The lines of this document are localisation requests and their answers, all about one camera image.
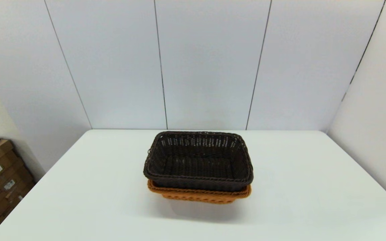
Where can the cardboard box with white label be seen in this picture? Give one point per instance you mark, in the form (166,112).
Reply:
(20,182)
(8,167)

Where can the dark brown wicker basket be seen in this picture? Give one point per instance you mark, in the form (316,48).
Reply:
(196,164)

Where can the orange wicker basket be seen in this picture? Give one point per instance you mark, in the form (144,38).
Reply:
(199,196)

